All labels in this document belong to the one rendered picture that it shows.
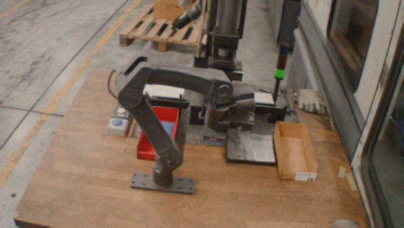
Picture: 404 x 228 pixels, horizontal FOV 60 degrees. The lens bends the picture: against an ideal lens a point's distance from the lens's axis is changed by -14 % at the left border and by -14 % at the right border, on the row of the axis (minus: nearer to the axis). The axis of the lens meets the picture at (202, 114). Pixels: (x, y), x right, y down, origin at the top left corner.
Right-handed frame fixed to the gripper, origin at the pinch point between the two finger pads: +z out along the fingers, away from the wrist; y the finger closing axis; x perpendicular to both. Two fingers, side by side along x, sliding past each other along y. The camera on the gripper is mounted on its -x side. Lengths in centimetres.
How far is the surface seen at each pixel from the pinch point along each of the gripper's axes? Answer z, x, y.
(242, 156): 10.0, -11.5, 0.3
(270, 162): 9.3, -21.5, -1.2
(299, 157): 12.5, -32.9, 3.9
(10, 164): 128, 133, 29
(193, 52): 211, 20, 228
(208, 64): -1.5, 4.6, 28.9
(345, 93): 23, -61, 47
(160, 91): 29, 23, 37
